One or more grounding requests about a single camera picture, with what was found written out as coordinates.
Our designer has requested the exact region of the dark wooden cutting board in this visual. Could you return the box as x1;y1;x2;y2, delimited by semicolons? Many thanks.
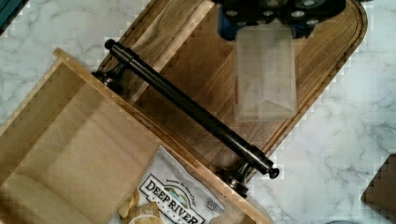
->
98;0;367;173

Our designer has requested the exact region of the Deep River chips bag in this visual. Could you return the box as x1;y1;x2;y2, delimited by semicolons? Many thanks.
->
109;145;226;224

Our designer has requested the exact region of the light wooden drawer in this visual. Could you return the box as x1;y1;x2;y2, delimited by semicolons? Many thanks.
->
1;49;273;224

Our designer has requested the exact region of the dark wooden salt box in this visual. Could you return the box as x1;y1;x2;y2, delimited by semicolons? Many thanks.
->
361;154;396;224

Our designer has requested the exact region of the black drawer handle bar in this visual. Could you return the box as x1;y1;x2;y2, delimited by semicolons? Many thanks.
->
92;39;280;198

